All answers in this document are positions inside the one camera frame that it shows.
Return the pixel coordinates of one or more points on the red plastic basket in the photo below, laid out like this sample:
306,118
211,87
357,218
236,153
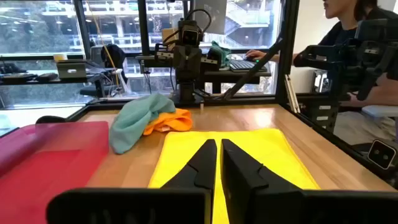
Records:
46,168

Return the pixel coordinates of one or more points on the black desk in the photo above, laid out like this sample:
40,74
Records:
236,77

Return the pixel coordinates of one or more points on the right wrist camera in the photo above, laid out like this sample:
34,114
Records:
190,35

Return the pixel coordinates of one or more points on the table-level camera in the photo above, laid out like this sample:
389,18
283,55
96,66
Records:
382,154

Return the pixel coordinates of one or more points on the person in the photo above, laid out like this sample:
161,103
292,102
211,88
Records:
342,34

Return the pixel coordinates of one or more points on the teal microfiber towel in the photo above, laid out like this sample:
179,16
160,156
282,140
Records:
136,121

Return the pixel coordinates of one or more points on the computer monitor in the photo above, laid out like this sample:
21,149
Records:
211,15

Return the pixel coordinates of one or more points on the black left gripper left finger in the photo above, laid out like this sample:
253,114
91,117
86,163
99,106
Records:
202,168

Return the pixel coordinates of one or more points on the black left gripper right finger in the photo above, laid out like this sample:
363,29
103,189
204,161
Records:
239,174

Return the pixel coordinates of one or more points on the black labelled cabinet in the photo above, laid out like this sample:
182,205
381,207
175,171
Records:
321,115

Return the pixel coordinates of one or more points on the yellow microfiber towel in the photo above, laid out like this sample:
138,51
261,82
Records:
264,146

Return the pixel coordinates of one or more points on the orange microfiber towel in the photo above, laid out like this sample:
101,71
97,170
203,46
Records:
174,123

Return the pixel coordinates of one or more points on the black shelf with devices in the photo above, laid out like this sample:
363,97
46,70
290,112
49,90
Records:
28,77

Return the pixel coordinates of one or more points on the grey box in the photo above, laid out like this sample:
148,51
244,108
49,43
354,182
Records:
71,70

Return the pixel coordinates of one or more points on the person's hand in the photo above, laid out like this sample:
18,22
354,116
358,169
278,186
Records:
255,55

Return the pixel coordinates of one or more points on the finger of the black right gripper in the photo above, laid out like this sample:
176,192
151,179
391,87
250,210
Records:
183,62
192,62

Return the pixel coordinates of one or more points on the white sticks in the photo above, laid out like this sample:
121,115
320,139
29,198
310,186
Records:
292,93

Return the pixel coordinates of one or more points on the black keyboard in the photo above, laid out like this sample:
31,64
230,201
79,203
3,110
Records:
245,65

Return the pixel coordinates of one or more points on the cardboard box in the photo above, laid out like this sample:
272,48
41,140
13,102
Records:
169,35

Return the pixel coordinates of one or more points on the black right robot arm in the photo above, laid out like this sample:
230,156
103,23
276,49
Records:
186,90

